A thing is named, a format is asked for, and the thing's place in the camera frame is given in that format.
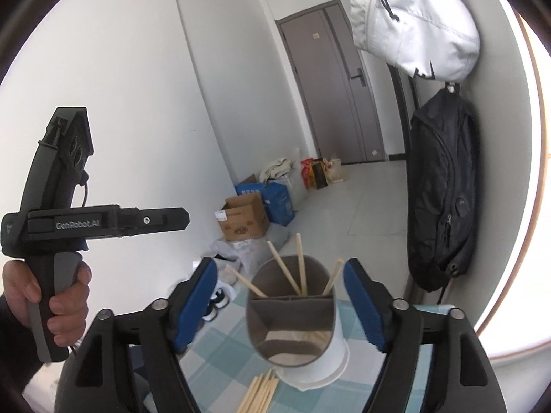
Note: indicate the person's left hand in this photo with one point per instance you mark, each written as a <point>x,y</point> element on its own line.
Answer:
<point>69,309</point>

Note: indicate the small grey parcel bag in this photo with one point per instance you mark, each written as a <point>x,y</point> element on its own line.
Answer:
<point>226,247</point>

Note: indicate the wooden-framed window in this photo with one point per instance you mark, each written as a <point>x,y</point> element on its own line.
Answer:
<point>538,223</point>

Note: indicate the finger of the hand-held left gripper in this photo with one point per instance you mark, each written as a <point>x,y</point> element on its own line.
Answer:
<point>163,219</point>

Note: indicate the bundle of wooden chopsticks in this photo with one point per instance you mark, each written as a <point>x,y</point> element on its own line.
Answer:
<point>258,391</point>

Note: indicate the white plastic bag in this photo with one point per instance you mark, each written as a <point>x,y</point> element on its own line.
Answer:
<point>230,273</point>

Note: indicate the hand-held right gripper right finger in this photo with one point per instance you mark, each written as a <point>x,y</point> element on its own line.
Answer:
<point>363,305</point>

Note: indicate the blue cardboard box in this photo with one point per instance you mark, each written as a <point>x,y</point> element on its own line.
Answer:
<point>277,204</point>

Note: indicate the brown cardboard box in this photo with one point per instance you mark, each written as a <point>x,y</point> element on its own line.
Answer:
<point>243,219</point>

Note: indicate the red bag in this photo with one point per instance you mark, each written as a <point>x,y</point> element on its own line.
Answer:
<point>306,172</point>

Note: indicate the black backpack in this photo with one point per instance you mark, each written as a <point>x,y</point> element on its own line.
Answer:
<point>443,189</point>

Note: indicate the black white sneaker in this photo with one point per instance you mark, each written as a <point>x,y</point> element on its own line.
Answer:
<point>226,292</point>
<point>213,309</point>

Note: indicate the grey door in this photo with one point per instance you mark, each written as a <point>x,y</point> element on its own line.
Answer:
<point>331,94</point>

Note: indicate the wall hook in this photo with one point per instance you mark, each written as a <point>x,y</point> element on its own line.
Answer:
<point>451,87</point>

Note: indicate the teal checked tablecloth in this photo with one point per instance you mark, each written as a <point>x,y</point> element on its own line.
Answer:
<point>224,361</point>

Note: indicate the white tote bag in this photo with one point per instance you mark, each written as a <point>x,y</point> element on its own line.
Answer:
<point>275,167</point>

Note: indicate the wooden chopstick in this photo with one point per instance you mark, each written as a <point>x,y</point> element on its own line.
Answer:
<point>245,282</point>
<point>333,277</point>
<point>301,262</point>
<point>282,264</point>

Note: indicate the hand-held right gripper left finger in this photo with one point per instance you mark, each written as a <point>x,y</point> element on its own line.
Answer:
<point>193,305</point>

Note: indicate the large grey parcel bag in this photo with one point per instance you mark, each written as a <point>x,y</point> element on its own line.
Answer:
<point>275,236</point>

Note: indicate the white backpack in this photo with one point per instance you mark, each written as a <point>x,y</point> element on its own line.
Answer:
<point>422,21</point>

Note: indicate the grey white utensil holder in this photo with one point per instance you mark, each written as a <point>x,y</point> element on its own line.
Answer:
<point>314,370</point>

